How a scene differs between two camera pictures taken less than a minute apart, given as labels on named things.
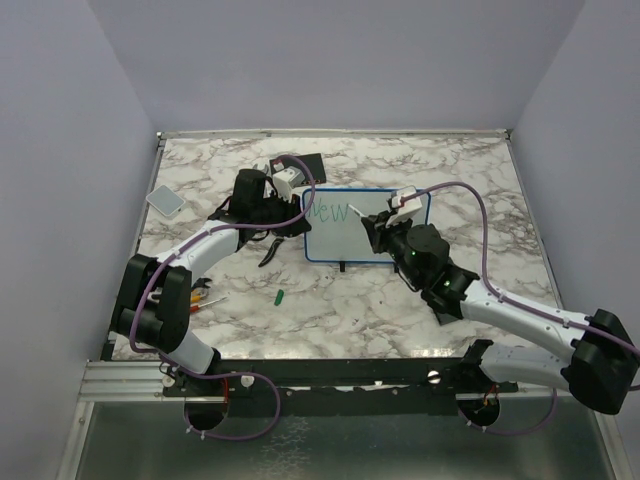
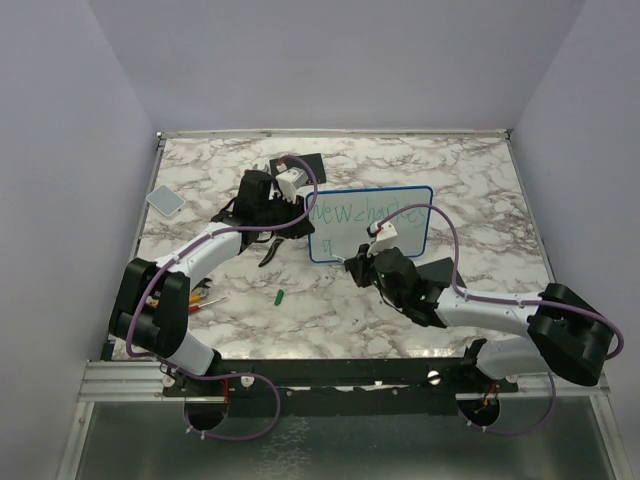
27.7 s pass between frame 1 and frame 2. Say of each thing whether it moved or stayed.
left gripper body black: stayed
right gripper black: moved
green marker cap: stayed
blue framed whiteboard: stayed
